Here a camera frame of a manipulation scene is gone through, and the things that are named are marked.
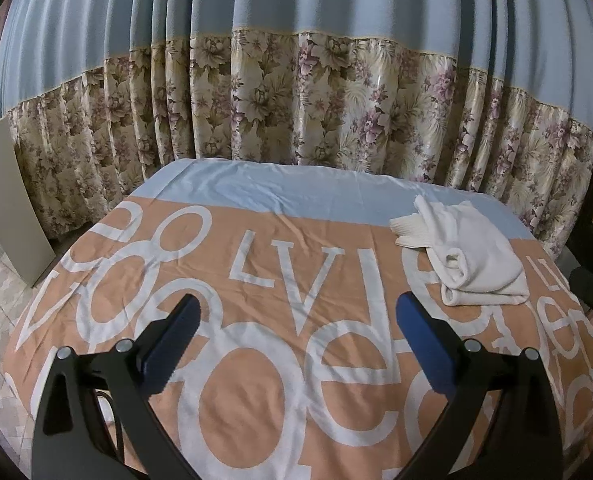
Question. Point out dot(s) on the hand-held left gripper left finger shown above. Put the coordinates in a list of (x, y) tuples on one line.
[(169, 350)]

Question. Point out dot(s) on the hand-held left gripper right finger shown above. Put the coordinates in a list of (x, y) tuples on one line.
[(424, 345)]

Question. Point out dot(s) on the white knit sweater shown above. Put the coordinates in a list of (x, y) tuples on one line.
[(476, 255)]

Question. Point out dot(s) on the orange blue printed blanket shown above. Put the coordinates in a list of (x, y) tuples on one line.
[(286, 370)]

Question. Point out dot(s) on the beige flat board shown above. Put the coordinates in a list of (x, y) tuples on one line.
[(11, 210)]

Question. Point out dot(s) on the blue floral curtain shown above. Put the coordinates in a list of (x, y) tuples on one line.
[(301, 85)]

